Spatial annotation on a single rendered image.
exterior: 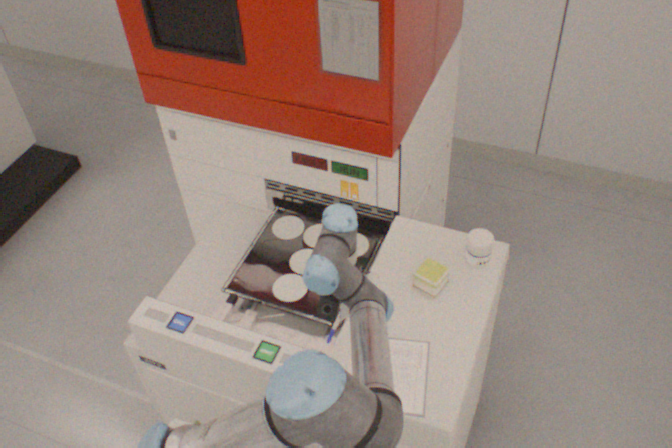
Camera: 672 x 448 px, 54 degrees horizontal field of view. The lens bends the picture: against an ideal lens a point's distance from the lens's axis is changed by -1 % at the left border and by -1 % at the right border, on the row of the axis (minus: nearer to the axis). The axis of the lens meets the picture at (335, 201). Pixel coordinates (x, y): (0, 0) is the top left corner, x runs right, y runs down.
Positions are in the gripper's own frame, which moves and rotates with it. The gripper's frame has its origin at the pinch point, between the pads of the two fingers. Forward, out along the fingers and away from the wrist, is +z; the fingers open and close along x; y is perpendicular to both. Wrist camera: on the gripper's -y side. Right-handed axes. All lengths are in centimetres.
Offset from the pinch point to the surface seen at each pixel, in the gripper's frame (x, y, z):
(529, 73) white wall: -23, 196, 46
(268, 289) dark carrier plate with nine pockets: 26.5, 12.8, 16.4
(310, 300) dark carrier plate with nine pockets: 13.6, 13.2, 16.0
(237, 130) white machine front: 52, 48, -8
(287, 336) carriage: 15.4, 1.0, 18.0
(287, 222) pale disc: 32, 39, 17
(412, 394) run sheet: -22.6, -9.4, 7.8
